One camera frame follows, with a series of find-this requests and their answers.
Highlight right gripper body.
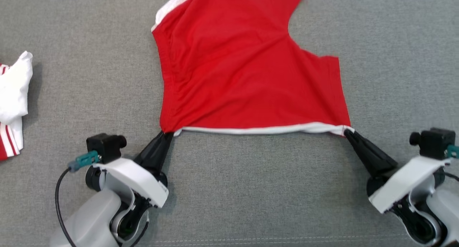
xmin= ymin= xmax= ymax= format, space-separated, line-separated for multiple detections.
xmin=366 ymin=155 xmax=451 ymax=214

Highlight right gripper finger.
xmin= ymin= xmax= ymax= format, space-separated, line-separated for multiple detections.
xmin=349 ymin=130 xmax=398 ymax=174
xmin=344 ymin=130 xmax=384 ymax=179

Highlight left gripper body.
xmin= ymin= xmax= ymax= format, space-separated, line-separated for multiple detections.
xmin=94 ymin=157 xmax=170 ymax=209

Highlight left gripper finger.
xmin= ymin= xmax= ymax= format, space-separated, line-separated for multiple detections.
xmin=134 ymin=132 xmax=168 ymax=167
xmin=149 ymin=133 xmax=174 ymax=174

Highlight plain red shirt white trim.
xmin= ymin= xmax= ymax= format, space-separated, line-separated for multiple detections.
xmin=151 ymin=0 xmax=355 ymax=137

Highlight red jersey white sleeves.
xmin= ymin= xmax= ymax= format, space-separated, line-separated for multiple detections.
xmin=0 ymin=51 xmax=33 ymax=161

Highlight grey fabric sofa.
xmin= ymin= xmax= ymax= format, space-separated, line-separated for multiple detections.
xmin=0 ymin=0 xmax=459 ymax=247

